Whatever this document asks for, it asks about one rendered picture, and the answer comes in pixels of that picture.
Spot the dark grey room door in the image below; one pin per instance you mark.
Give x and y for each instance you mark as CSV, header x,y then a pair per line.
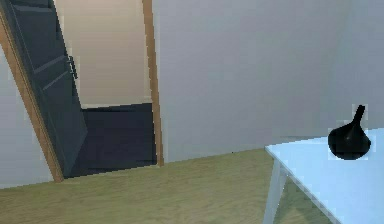
x,y
50,83

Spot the white table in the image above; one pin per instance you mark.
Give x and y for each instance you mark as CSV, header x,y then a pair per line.
x,y
340,180

